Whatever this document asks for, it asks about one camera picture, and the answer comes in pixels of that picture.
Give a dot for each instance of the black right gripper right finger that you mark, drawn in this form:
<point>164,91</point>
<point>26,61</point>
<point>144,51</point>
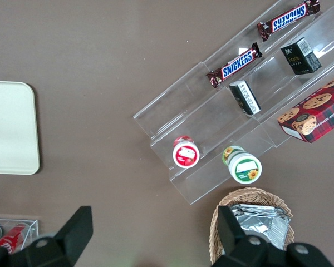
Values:
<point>236,239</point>

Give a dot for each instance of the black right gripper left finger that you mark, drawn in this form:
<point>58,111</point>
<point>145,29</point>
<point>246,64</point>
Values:
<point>72,236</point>

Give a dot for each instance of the light oval wicker basket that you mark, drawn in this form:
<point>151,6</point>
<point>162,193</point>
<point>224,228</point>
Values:
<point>256,194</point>

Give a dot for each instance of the cream plastic tray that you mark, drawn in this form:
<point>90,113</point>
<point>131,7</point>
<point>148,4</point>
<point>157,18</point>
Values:
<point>11,128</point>

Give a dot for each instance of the silver foil pouch stack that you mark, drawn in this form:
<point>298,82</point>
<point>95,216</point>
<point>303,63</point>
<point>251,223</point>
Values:
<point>267,225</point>

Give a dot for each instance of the clear acrylic bottle rack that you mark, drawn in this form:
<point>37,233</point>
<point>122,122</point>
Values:
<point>33,225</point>

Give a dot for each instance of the green lid yogurt cup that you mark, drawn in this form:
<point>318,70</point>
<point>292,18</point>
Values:
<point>245,167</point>

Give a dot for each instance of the red lid yogurt cup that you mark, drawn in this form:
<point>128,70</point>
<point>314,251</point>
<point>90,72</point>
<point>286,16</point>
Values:
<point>185,154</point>

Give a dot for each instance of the clear acrylic stepped riser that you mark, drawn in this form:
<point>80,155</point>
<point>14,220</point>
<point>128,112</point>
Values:
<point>183,111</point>
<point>332,33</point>

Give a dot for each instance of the small black carton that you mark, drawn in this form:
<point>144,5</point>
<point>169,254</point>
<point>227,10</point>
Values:
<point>300,57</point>
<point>246,97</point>

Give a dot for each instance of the red tartan cookie box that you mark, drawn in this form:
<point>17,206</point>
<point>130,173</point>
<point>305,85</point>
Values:
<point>317,114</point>

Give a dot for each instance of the Snickers chocolate bar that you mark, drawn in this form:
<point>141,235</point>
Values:
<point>236,65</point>
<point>289,18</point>

